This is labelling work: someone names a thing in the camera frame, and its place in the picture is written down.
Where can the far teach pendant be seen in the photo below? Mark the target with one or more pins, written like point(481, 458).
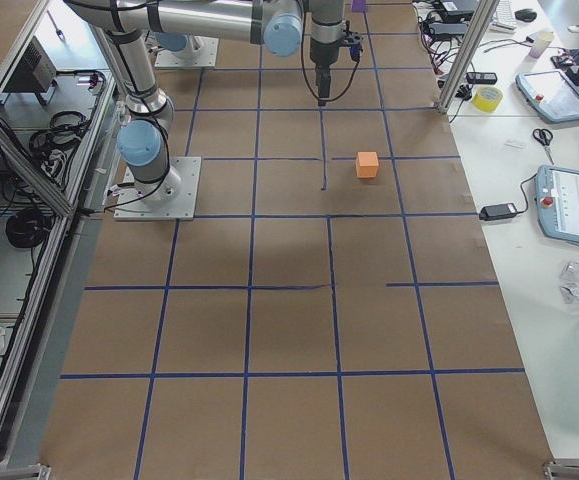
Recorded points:
point(551, 94)

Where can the aluminium cage frame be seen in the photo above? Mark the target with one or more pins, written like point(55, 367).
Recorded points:
point(35, 210)

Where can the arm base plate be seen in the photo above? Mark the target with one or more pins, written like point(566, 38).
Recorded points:
point(174, 199)
point(207, 58)

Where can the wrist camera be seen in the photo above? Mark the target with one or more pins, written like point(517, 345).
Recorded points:
point(354, 43)

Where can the purple foam block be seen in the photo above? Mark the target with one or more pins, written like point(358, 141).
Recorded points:
point(359, 6)

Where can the aluminium frame post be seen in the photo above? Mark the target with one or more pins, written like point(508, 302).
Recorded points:
point(475, 32)

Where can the grey electronics box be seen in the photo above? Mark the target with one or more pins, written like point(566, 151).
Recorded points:
point(35, 74)

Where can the black power adapter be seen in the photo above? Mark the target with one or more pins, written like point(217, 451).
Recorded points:
point(497, 212)

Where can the orange foam block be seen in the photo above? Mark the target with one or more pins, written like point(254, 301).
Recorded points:
point(367, 164)

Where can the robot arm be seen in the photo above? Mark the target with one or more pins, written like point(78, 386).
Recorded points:
point(181, 45)
point(143, 141)

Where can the near teach pendant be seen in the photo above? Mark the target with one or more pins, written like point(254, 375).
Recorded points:
point(557, 200)

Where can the black remote device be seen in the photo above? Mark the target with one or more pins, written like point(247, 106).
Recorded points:
point(481, 78)

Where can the teach pendant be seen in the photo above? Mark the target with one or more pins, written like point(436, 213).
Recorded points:
point(557, 200)
point(551, 94)

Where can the black scissors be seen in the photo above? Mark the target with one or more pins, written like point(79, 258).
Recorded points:
point(544, 136)

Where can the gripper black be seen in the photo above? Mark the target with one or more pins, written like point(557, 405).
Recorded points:
point(322, 55)

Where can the computer mouse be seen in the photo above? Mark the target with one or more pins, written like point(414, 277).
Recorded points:
point(526, 15)

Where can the translucent plastic cup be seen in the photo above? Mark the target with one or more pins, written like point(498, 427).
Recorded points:
point(540, 41)

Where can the yellow tape roll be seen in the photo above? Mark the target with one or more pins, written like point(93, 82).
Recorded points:
point(487, 98)

